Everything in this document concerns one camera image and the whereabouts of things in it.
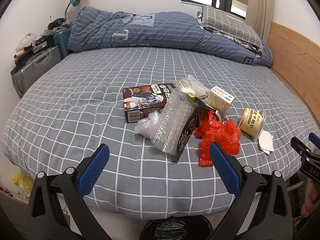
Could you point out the black lined trash bin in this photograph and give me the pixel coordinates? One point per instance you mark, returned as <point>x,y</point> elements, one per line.
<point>188,227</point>

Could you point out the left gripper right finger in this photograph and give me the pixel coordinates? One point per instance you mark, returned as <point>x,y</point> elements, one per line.
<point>261,209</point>

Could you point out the person's right hand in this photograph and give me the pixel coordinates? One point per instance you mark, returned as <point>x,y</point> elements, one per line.
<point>311,201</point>

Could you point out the grey checked bed sheet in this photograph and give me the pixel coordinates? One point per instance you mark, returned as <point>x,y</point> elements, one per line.
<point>78,105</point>

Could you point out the cotton pad plastic bag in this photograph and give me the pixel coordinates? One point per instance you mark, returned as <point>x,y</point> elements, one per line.
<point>190,85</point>

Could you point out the wooden headboard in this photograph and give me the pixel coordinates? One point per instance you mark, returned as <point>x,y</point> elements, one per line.
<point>296,63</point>

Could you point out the grey suitcase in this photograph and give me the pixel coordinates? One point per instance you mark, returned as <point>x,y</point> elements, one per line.
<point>25,76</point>

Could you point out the teal plastic crate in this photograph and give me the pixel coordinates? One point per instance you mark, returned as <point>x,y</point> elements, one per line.
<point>61,39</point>

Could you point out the yellow milk tin can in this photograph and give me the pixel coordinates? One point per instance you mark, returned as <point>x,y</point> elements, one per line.
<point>252,122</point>

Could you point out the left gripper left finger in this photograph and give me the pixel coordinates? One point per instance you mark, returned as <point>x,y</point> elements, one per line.
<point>46,219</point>

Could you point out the grey checked pillow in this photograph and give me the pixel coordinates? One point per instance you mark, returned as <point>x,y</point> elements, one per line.
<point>219,22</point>

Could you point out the clear bubble wrap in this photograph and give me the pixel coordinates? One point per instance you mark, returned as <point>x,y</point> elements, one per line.
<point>171,121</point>

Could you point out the blue striped duvet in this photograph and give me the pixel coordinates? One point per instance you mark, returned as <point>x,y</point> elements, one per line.
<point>96,29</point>

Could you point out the blue desk lamp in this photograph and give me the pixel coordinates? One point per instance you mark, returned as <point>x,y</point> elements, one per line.
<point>73,3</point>

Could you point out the red plastic bag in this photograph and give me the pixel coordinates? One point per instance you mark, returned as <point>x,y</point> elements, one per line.
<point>226,134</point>

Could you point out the cream paper box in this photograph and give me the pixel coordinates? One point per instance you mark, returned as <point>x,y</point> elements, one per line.
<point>219,99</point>

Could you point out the black printed snack box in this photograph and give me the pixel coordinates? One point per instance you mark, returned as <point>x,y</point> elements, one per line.
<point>192,123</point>

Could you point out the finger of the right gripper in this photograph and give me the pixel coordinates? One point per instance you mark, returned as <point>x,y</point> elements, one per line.
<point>314,139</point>
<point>301,147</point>

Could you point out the clutter on suitcase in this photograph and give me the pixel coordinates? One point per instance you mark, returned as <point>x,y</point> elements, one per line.
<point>32,43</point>

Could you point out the beige curtain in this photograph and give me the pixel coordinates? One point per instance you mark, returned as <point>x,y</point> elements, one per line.
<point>259,16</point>

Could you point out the small clear pink bag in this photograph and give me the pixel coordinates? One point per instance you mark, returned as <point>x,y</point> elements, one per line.
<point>147,127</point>

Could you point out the yellow plastic bag on floor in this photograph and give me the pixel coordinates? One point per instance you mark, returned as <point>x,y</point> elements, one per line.
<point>24,184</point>

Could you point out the yellow black wrapper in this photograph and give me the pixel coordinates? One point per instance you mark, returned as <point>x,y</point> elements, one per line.
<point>201,103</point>

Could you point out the dark anime carton box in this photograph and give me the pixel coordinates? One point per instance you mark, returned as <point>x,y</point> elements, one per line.
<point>140,101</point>

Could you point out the white tissue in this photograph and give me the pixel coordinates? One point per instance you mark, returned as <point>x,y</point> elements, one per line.
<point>266,142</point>

